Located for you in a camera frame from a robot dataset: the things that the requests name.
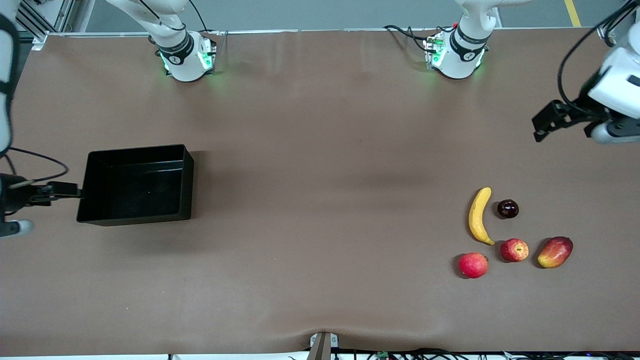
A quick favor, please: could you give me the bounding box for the black arm base cable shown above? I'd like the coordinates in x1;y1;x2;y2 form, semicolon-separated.
187;0;211;33
384;24;431;51

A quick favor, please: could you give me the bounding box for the aluminium frame corner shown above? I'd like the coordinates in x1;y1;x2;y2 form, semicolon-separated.
597;0;640;42

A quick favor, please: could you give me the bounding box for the metal table clamp bracket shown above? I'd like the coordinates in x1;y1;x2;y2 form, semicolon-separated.
309;332;340;360

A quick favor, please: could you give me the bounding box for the black left arm base cable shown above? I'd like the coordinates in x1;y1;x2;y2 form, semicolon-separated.
384;24;431;51

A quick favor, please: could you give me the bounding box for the silver table edge rail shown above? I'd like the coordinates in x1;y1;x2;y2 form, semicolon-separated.
31;26;607;40

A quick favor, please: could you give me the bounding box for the black right arm base cable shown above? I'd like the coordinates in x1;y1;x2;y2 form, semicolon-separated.
187;0;211;33

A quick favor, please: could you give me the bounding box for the black plastic box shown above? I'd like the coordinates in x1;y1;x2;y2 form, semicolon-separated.
76;144;195;227

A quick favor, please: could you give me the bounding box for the dark purple plum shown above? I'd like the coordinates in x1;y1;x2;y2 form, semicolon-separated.
496;199;520;219

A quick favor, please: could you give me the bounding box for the round red apple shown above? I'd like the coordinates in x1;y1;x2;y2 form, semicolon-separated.
458;252;489;279

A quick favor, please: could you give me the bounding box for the red yellow apple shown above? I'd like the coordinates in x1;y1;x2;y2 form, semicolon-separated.
500;238;530;263

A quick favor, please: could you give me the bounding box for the yellow banana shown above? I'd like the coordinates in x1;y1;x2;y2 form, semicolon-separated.
468;186;496;246

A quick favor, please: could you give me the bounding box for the aluminium frame with black struts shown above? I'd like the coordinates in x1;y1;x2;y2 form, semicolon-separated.
15;0;76;51

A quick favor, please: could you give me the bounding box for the red yellow mango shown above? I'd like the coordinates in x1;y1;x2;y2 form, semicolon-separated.
537;236;574;269

